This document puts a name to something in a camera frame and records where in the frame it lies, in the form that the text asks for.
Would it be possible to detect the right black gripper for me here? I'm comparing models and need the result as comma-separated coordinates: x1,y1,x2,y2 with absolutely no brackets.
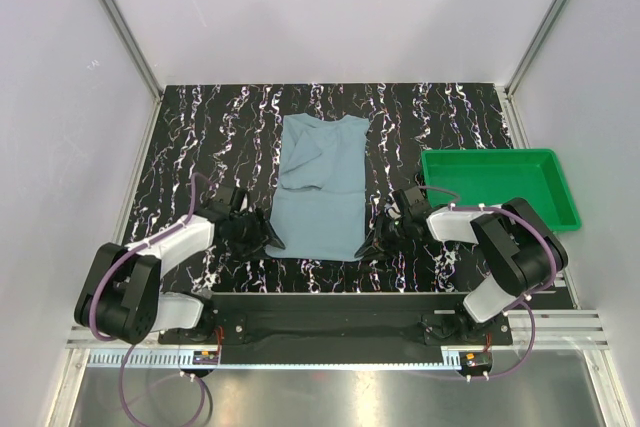
356,211,413,262

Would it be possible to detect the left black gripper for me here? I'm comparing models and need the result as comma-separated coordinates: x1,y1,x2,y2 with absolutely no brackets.
230,207,283,262

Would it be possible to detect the blue-grey t shirt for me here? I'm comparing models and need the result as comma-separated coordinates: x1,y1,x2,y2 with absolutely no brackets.
266,114,370,262

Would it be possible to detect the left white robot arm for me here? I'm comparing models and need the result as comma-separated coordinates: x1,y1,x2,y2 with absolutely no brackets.
74,187,285,345

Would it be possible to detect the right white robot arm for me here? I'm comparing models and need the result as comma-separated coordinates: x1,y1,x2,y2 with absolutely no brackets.
355,185,568,344

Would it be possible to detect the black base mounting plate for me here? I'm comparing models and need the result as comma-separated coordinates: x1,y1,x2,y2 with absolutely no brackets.
159,293,513,347

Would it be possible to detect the green plastic tray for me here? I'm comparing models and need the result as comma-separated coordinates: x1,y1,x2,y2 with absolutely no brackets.
421,149,582,232

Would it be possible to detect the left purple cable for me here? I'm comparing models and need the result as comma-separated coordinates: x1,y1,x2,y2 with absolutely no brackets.
87,172,217,426

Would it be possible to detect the purple cable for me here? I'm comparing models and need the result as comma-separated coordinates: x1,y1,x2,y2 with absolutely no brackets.
87,172,217,426
417,185,566,381

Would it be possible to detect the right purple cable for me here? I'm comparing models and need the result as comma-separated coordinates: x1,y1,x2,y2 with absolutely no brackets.
417,185,566,381

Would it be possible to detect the grey slotted cable duct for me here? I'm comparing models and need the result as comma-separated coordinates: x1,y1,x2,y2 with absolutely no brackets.
88,346,461,371

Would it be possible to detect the aluminium cross rail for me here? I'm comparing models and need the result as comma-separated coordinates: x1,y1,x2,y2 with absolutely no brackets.
64,309,611,351

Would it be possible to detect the right aluminium frame post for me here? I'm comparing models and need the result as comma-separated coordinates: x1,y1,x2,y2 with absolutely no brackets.
504,0,570,98

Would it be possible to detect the aluminium frame post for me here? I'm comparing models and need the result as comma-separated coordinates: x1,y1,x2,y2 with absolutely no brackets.
98,0,164,101
504,0,570,98

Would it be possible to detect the left aluminium frame post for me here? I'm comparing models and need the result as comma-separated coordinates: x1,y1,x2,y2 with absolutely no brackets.
98,0,164,101

